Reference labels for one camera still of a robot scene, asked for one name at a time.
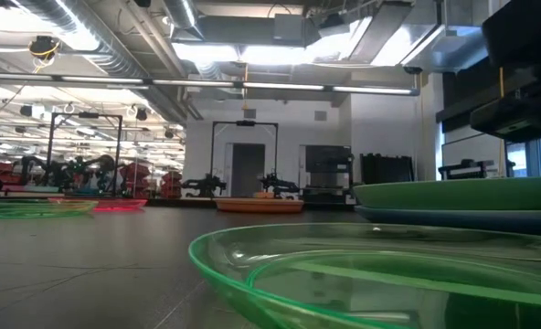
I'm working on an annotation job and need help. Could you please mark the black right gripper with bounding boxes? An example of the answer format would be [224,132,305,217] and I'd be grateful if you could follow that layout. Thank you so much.
[469,63,541,143]

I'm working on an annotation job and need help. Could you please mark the opaque green plastic plate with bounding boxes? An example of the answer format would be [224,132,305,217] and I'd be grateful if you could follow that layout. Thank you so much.
[352,175,541,211]

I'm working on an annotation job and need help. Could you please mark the clear green plastic plate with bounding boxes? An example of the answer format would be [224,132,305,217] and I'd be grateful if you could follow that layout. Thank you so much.
[0,198,100,220]
[187,222,541,329]

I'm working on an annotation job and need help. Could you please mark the clear red plastic plate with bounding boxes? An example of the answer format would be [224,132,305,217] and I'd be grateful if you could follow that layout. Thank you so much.
[91,197,148,213]

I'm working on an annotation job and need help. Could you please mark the dark blue plastic plate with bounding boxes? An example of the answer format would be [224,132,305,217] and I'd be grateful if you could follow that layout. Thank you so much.
[355,204,541,239]

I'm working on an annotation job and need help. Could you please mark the black folded panel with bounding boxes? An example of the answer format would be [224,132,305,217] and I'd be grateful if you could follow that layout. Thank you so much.
[359,153,417,186]

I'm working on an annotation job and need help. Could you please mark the black cabinet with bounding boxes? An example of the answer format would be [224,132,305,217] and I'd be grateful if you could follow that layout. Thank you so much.
[301,144,357,206]

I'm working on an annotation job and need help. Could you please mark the long linear ceiling light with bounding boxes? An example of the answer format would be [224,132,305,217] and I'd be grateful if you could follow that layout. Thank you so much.
[0,71,421,96]

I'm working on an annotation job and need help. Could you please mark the grey door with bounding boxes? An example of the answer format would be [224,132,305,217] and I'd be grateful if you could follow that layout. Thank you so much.
[230,143,267,198]

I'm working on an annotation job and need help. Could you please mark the red storage bins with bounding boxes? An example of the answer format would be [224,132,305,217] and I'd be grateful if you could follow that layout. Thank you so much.
[118,163,152,198]

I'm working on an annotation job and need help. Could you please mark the black table mat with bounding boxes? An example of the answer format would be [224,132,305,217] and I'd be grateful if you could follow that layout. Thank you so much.
[0,206,541,329]

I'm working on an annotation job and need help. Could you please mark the black wire cart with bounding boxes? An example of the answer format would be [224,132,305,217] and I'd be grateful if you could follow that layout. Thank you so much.
[437,158,517,181]

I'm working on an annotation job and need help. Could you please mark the grey rectangular air duct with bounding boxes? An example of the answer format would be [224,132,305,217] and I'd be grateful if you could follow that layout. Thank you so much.
[196,13,320,47]

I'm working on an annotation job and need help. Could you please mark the black station gantry frame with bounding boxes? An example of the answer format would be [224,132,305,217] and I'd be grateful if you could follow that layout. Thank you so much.
[46,111,124,198]
[209,120,281,184]

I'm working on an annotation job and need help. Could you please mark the silver round air duct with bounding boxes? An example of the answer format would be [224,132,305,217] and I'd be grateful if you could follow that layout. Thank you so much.
[163,0,206,40]
[5,0,148,79]

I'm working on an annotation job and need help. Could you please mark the yellow black cable reel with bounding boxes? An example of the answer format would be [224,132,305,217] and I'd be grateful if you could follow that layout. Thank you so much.
[27,35,61,61]

